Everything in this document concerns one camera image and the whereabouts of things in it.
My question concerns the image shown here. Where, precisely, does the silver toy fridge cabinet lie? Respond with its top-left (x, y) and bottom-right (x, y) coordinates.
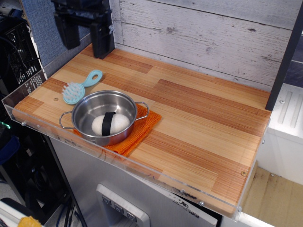
top-left (50, 139), bottom-right (222, 227)

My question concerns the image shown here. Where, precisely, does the stainless steel pot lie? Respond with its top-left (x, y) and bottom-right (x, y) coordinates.
top-left (62, 90), bottom-right (150, 146)

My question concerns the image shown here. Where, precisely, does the clear acrylic table guard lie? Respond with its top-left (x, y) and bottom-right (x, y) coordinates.
top-left (3, 69), bottom-right (268, 218)

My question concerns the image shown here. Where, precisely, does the black perforated crate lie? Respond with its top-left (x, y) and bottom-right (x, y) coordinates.
top-left (0, 7), bottom-right (43, 96)

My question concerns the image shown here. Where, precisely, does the dark grey right post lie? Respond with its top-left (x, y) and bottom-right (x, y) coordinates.
top-left (265, 1), bottom-right (303, 111)

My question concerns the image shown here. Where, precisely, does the white rice ball toy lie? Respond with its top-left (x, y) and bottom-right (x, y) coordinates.
top-left (91, 112), bottom-right (130, 136)

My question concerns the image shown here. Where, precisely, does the orange cloth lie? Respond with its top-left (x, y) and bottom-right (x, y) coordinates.
top-left (72, 103), bottom-right (162, 157)

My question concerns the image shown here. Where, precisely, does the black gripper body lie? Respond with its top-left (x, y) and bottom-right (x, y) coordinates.
top-left (52, 0), bottom-right (111, 25)

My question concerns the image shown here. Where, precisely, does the dark grey left post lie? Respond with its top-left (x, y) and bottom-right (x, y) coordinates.
top-left (108, 0), bottom-right (115, 54)

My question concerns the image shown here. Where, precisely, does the light blue scrubber spoon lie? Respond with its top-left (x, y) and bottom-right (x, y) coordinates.
top-left (62, 70), bottom-right (103, 105)

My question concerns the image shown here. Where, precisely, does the white side counter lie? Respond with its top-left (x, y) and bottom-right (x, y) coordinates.
top-left (256, 84), bottom-right (303, 184)

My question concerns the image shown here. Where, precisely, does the dark grey post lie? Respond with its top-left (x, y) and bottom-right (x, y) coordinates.
top-left (108, 0), bottom-right (115, 54)
top-left (265, 1), bottom-right (303, 111)

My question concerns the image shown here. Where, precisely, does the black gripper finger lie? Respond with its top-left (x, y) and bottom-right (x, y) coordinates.
top-left (90, 22), bottom-right (110, 59)
top-left (54, 13), bottom-right (80, 50)

